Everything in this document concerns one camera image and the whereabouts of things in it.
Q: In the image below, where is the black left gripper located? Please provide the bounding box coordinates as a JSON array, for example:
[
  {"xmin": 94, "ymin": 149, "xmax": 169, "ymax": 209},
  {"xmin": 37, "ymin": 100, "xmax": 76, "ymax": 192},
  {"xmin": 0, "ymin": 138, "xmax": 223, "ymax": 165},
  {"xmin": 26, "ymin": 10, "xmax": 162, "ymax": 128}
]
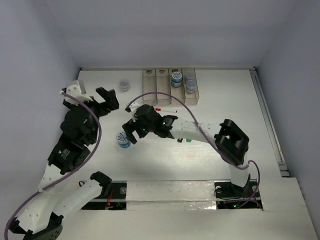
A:
[{"xmin": 65, "ymin": 87, "xmax": 119, "ymax": 144}]

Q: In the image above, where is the blue cleaning gel jar front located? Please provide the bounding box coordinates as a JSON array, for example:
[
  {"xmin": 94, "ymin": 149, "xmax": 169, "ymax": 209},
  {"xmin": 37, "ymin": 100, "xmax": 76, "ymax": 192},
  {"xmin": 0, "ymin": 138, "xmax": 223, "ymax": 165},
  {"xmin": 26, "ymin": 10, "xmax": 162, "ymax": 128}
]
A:
[{"xmin": 116, "ymin": 131, "xmax": 131, "ymax": 149}]

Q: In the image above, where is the blue cleaning gel jar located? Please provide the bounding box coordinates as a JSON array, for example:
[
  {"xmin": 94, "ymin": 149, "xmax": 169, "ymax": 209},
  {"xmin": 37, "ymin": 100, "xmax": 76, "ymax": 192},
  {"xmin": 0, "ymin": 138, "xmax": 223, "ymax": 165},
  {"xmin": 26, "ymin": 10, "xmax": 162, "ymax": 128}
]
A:
[
  {"xmin": 170, "ymin": 71, "xmax": 183, "ymax": 88},
  {"xmin": 116, "ymin": 131, "xmax": 131, "ymax": 149}
]

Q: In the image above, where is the blue cleaning gel jar back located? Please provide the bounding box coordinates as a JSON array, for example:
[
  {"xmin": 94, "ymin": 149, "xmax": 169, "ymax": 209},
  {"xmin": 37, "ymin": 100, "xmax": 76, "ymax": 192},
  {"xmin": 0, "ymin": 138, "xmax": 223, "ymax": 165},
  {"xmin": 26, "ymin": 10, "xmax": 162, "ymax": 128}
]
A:
[{"xmin": 170, "ymin": 71, "xmax": 183, "ymax": 88}]

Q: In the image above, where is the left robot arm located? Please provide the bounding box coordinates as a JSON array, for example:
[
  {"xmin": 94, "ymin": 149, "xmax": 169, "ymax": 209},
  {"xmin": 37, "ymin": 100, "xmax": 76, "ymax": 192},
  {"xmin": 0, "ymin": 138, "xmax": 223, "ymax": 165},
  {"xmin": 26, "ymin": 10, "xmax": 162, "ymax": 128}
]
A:
[{"xmin": 4, "ymin": 85, "xmax": 119, "ymax": 240}]

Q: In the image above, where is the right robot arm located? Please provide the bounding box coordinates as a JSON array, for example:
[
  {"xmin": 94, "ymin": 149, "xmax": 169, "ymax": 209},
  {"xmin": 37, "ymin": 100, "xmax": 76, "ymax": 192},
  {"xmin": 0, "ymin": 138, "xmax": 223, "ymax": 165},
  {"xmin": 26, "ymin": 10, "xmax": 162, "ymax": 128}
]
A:
[{"xmin": 122, "ymin": 104, "xmax": 250, "ymax": 196}]

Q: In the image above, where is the red capped white marker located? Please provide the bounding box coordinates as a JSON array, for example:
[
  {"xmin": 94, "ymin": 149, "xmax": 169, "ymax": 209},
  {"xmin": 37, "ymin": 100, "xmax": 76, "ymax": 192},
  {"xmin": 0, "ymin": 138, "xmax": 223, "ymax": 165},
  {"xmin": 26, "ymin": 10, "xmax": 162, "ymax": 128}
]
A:
[{"xmin": 155, "ymin": 108, "xmax": 178, "ymax": 113}]

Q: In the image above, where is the clear four-compartment organizer tray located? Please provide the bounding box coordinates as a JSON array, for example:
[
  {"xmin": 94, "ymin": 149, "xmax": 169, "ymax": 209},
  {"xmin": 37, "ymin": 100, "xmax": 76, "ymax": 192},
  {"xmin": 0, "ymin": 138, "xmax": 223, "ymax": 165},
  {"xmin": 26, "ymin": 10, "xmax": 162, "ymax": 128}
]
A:
[{"xmin": 142, "ymin": 67, "xmax": 200, "ymax": 106}]

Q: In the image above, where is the white foam front board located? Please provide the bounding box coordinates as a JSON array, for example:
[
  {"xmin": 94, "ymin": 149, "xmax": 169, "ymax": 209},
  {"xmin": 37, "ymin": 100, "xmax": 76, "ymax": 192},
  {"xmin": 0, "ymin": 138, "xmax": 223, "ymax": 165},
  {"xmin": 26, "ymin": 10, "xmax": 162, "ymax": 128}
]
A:
[{"xmin": 59, "ymin": 178, "xmax": 317, "ymax": 240}]

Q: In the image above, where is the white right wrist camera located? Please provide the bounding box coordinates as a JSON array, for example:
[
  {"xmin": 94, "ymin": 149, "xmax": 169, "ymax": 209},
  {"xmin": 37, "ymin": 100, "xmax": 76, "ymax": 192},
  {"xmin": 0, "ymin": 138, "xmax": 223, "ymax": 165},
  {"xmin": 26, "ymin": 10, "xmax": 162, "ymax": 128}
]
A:
[{"xmin": 125, "ymin": 101, "xmax": 141, "ymax": 116}]

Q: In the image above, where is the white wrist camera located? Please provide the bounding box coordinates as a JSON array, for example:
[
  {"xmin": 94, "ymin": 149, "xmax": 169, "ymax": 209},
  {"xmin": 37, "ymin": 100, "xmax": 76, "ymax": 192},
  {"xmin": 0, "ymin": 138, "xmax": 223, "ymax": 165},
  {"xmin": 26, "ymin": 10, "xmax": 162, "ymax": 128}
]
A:
[
  {"xmin": 59, "ymin": 80, "xmax": 93, "ymax": 103},
  {"xmin": 125, "ymin": 101, "xmax": 141, "ymax": 116}
]

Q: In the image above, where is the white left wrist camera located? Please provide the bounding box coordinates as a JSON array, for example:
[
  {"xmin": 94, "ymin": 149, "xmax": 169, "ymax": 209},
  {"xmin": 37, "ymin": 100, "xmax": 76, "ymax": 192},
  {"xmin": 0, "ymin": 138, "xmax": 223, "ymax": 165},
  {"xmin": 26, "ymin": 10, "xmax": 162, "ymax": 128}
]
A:
[{"xmin": 59, "ymin": 80, "xmax": 93, "ymax": 103}]

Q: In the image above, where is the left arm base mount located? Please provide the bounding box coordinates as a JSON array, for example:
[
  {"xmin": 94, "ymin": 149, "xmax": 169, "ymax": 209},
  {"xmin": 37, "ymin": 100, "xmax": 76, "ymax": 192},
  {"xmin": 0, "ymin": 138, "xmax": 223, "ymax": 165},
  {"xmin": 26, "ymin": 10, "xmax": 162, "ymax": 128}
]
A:
[{"xmin": 81, "ymin": 181, "xmax": 127, "ymax": 211}]

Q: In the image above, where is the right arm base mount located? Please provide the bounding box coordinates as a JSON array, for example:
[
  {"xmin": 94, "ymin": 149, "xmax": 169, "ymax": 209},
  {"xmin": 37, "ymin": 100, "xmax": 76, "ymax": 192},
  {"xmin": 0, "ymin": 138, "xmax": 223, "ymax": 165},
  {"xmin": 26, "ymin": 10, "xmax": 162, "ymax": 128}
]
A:
[{"xmin": 213, "ymin": 180, "xmax": 263, "ymax": 210}]

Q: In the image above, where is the metal rail right side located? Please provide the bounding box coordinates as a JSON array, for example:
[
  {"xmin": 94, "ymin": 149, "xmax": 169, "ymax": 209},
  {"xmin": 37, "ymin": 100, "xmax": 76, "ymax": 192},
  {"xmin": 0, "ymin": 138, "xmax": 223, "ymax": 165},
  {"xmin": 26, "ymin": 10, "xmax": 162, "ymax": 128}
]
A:
[{"xmin": 249, "ymin": 67, "xmax": 291, "ymax": 178}]

